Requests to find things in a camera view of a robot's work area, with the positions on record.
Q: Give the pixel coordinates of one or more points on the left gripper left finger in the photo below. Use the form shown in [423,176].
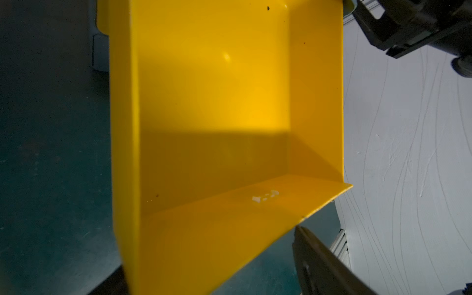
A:
[115,284]

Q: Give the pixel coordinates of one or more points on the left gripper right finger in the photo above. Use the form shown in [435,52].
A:
[319,271]

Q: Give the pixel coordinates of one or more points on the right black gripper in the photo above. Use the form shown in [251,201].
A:
[406,26]

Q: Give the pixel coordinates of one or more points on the teal drawer cabinet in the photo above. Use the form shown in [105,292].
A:
[98,40]

